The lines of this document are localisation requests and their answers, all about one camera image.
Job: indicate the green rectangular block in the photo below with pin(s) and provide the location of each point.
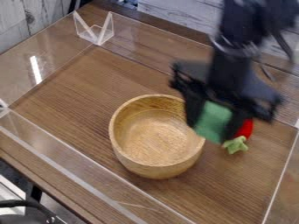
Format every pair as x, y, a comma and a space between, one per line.
213, 122

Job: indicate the brown wooden bowl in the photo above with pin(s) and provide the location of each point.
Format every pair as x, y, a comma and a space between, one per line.
154, 143

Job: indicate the black table clamp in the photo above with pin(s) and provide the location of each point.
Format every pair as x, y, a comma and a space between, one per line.
24, 210

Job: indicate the red plush strawberry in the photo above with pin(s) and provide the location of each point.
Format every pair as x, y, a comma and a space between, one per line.
237, 144

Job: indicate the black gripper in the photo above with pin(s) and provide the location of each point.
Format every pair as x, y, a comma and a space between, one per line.
226, 81

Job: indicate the clear acrylic tray wall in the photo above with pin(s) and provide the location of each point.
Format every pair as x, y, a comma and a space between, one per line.
91, 190

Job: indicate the clear acrylic corner bracket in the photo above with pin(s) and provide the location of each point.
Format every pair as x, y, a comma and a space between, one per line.
95, 34

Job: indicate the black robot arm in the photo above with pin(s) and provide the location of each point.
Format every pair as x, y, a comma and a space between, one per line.
251, 20

